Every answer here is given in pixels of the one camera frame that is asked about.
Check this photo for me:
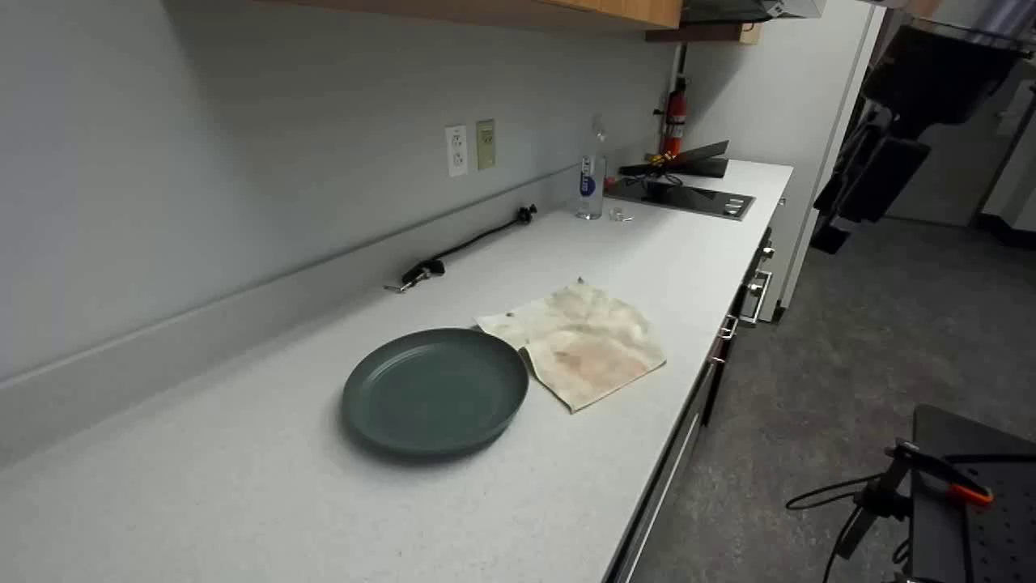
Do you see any beige stained towel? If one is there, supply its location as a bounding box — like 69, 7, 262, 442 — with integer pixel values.
475, 276, 671, 419

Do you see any black power cable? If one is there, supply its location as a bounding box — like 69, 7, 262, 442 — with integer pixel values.
386, 202, 542, 295

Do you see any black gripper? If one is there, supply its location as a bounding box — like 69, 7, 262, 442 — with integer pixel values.
832, 132, 933, 226

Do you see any wooden base cabinet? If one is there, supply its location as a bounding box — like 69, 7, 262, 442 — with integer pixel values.
600, 207, 784, 583

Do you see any black small tripod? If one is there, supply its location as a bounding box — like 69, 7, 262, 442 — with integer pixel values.
832, 464, 916, 565

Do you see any silver drawer handle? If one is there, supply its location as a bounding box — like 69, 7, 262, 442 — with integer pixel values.
738, 268, 778, 328
710, 311, 743, 368

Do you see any white wall outlet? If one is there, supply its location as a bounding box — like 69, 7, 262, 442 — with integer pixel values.
445, 125, 472, 182

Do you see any red black clamp stand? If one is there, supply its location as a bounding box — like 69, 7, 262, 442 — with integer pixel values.
654, 44, 693, 168

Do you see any orange handled clamp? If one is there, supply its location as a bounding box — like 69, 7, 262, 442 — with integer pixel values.
885, 437, 1001, 514

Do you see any black wedge stand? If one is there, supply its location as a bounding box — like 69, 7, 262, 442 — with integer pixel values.
614, 141, 733, 182

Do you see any wooden wall cabinet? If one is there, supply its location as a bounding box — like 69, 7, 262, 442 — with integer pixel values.
256, 0, 686, 33

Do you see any thin black floor cable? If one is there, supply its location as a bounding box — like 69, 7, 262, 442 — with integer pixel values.
784, 471, 885, 583

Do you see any dark green round plate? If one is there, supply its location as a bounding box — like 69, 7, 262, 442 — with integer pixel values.
341, 323, 530, 464

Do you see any black perforated table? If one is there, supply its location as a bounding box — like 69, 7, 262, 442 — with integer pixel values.
906, 401, 1036, 583

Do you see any clear bottle blue label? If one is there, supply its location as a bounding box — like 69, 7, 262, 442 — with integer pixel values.
573, 128, 607, 223

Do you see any beige wall switch plate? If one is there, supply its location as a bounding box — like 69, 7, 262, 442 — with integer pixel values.
472, 118, 497, 173

